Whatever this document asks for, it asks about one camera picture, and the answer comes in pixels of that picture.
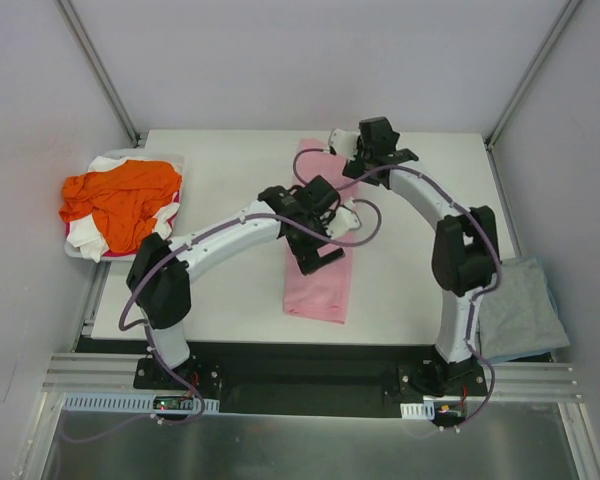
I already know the pink t shirt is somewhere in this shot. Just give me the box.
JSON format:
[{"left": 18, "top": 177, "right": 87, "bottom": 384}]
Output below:
[{"left": 282, "top": 139, "right": 354, "bottom": 324}]

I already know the grey t shirt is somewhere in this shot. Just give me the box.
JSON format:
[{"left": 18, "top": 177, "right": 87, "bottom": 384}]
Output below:
[{"left": 477, "top": 257, "right": 572, "bottom": 359}]

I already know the blue t shirt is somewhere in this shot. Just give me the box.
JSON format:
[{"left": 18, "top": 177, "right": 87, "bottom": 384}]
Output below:
[{"left": 489, "top": 255, "right": 561, "bottom": 364}]

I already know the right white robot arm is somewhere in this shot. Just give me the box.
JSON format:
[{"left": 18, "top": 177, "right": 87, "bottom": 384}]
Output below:
[{"left": 328, "top": 117, "right": 502, "bottom": 395}]

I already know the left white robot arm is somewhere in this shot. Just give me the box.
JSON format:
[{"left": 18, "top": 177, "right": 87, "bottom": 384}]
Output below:
[{"left": 126, "top": 176, "right": 360, "bottom": 389}]

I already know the white plastic bin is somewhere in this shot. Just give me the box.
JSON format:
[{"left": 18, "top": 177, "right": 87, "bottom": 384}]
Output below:
[{"left": 62, "top": 147, "right": 187, "bottom": 264}]

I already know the orange t shirt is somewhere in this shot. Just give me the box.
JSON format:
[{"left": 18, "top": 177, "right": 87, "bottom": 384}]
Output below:
[{"left": 58, "top": 158, "right": 184, "bottom": 255}]

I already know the white t shirt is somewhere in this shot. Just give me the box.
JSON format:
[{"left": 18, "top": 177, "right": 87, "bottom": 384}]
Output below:
[{"left": 64, "top": 149, "right": 186, "bottom": 263}]

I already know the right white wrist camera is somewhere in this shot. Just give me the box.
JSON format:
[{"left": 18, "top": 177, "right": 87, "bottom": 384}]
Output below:
[{"left": 327, "top": 129, "right": 359, "bottom": 159}]

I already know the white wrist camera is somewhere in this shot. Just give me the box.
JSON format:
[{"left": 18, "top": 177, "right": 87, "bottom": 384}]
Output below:
[
  {"left": 327, "top": 129, "right": 359, "bottom": 159},
  {"left": 326, "top": 198, "right": 362, "bottom": 239}
]

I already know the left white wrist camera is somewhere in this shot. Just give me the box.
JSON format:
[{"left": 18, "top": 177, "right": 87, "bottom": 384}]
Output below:
[{"left": 326, "top": 198, "right": 362, "bottom": 239}]

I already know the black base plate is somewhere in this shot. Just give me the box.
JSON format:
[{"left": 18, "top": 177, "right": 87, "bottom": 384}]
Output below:
[{"left": 133, "top": 342, "right": 487, "bottom": 418}]

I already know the right slotted cable duct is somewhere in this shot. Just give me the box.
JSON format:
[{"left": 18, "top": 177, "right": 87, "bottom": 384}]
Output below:
[{"left": 400, "top": 401, "right": 436, "bottom": 421}]

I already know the slotted cable duct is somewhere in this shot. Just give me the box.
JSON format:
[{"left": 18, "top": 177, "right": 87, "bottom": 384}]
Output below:
[
  {"left": 400, "top": 401, "right": 436, "bottom": 421},
  {"left": 63, "top": 393, "right": 220, "bottom": 415}
]

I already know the left slotted cable duct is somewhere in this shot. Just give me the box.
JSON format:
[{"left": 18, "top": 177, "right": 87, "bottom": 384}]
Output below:
[{"left": 63, "top": 393, "right": 220, "bottom": 415}]

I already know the right aluminium corner post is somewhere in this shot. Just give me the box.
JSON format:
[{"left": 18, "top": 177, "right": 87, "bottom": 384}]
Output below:
[{"left": 485, "top": 0, "right": 585, "bottom": 152}]

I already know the aluminium corner post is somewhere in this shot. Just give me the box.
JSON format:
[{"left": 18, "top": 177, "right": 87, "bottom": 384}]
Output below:
[
  {"left": 54, "top": 0, "right": 141, "bottom": 146},
  {"left": 485, "top": 0, "right": 585, "bottom": 152}
]

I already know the aluminium extrusion rail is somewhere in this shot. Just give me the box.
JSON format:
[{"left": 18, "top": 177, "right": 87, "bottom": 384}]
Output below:
[{"left": 46, "top": 339, "right": 583, "bottom": 403}]

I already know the left aluminium corner post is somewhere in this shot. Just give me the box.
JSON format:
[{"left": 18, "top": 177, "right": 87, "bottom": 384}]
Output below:
[{"left": 54, "top": 0, "right": 141, "bottom": 146}]

